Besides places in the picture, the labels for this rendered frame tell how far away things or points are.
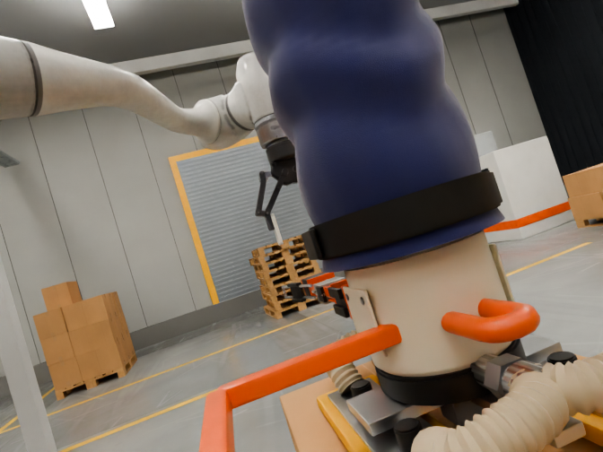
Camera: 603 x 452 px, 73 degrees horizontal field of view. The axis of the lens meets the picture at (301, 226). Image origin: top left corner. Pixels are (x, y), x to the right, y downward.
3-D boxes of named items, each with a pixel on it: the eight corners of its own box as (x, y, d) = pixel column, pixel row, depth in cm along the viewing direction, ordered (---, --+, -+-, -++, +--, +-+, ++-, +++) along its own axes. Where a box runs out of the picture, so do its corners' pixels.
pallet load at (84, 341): (126, 376, 640) (94, 270, 646) (56, 401, 614) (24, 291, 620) (137, 360, 756) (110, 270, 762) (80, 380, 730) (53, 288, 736)
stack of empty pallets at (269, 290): (332, 299, 740) (310, 231, 744) (275, 320, 711) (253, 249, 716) (313, 295, 864) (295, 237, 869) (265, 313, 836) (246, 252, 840)
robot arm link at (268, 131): (295, 108, 87) (303, 134, 87) (289, 122, 96) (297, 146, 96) (255, 117, 85) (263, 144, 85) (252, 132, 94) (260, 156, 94)
